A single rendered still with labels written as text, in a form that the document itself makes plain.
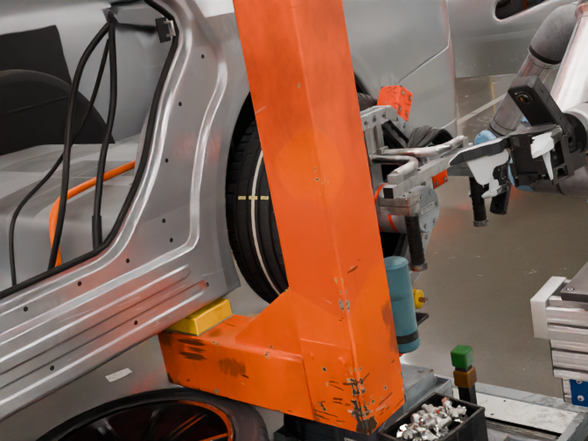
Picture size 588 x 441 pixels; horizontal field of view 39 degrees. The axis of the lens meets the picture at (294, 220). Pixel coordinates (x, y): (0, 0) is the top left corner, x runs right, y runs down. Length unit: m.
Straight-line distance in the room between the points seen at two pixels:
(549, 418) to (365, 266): 1.13
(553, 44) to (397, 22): 0.71
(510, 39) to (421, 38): 1.76
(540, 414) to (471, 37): 2.53
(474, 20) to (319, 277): 3.12
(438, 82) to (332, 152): 1.40
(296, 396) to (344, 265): 0.40
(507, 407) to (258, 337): 1.07
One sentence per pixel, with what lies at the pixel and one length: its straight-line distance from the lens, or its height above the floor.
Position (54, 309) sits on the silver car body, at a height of 0.92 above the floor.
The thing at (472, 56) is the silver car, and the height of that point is 0.91.
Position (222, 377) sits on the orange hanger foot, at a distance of 2.19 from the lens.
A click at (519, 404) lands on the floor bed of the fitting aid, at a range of 2.86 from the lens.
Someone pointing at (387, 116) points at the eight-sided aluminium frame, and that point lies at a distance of 2.40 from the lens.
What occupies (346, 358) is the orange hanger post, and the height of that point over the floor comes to 0.71.
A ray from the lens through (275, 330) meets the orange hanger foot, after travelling 2.00.
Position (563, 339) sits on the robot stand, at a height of 0.69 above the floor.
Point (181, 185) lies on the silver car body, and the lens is 2.15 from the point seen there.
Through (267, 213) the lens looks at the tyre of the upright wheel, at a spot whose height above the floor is 0.93.
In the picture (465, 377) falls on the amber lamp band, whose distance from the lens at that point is 1.95.
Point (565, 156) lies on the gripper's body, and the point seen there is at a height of 1.20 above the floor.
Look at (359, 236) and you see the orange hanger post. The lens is 1.80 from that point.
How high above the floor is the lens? 1.53
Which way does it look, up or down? 16 degrees down
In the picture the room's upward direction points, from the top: 11 degrees counter-clockwise
